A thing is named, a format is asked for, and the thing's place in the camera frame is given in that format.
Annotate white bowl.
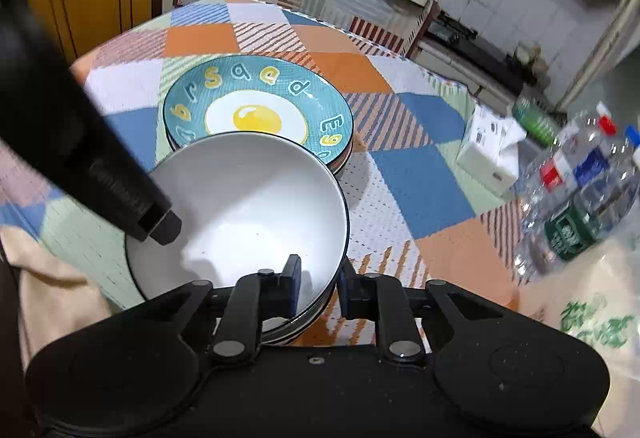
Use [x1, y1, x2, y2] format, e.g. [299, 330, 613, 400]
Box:
[262, 271, 335, 345]
[125, 132, 349, 311]
[262, 296, 331, 345]

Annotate teal fried egg plate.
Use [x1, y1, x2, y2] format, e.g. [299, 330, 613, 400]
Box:
[163, 55, 354, 169]

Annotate white sun plate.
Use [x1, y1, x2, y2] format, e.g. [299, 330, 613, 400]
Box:
[332, 161, 347, 179]

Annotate white tissue pack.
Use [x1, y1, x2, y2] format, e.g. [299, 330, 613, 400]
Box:
[457, 104, 526, 197]

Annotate beige cloth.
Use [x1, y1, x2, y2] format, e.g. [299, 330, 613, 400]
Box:
[1, 226, 112, 366]

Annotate green label water bottle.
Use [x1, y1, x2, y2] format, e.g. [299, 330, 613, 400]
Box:
[513, 160, 639, 282]

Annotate red label water bottle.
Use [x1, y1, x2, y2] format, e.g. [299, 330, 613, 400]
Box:
[518, 102, 613, 229]

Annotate clear rice bag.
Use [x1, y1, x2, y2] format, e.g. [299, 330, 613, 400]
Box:
[518, 227, 639, 437]

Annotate blue label water bottle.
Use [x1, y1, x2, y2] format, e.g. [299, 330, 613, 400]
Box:
[564, 117, 639, 190]

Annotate black gas stove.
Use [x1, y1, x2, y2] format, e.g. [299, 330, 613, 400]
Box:
[424, 12, 538, 95]

